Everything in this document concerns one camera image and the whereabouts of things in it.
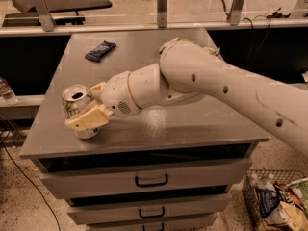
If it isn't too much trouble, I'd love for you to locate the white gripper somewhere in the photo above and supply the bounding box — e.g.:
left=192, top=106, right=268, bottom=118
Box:
left=64, top=71, right=141, bottom=132

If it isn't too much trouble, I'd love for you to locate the green white 7up can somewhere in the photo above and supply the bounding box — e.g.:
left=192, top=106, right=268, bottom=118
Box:
left=62, top=84, right=100, bottom=140

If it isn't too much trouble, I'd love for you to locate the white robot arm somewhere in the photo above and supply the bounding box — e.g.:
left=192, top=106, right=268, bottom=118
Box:
left=65, top=38, right=308, bottom=154

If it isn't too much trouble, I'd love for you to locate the green jalapeno chip bag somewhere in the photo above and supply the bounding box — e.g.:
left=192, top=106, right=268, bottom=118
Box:
left=159, top=38, right=220, bottom=56

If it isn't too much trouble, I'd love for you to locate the dark blue snack bag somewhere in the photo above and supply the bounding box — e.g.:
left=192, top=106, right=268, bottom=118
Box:
left=255, top=189, right=280, bottom=218

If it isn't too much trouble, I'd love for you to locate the dark blue snack bar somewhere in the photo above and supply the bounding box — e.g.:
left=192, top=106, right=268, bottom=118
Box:
left=85, top=40, right=116, bottom=62

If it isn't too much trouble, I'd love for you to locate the clear plastic water bottle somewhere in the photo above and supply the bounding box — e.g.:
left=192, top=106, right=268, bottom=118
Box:
left=0, top=77, right=18, bottom=105

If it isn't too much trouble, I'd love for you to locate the grey drawer cabinet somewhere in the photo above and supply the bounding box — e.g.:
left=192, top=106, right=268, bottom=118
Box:
left=19, top=28, right=270, bottom=231

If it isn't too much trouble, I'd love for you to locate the top grey drawer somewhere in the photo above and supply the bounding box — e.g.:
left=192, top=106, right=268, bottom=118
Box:
left=41, top=158, right=252, bottom=199

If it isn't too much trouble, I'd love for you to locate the grey drawer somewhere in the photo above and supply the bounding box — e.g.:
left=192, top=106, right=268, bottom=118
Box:
left=86, top=213, right=217, bottom=231
left=41, top=158, right=252, bottom=199
left=68, top=193, right=231, bottom=226

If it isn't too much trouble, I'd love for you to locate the middle grey drawer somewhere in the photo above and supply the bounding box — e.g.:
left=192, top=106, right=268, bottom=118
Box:
left=68, top=193, right=231, bottom=226

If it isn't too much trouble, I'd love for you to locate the bottom grey drawer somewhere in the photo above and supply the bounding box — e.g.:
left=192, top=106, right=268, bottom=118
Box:
left=86, top=213, right=217, bottom=231

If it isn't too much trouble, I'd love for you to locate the black floor cable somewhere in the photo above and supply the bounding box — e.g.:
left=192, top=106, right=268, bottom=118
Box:
left=0, top=135, right=62, bottom=231

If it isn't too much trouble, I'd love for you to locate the left metal bracket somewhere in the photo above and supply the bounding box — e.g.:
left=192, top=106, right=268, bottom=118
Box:
left=32, top=0, right=56, bottom=32

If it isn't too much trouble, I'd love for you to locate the metal bracket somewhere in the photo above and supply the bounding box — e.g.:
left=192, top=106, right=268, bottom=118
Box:
left=157, top=0, right=167, bottom=28
left=32, top=0, right=56, bottom=32
left=227, top=0, right=244, bottom=25

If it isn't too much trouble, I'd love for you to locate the middle metal bracket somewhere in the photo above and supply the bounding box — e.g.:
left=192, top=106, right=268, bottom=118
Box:
left=157, top=0, right=167, bottom=28

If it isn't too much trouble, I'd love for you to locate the right metal bracket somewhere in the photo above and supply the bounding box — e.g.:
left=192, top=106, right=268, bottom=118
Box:
left=227, top=0, right=244, bottom=25

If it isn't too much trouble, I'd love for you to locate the wire mesh basket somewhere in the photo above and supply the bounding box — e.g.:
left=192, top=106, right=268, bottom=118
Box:
left=242, top=169, right=305, bottom=231

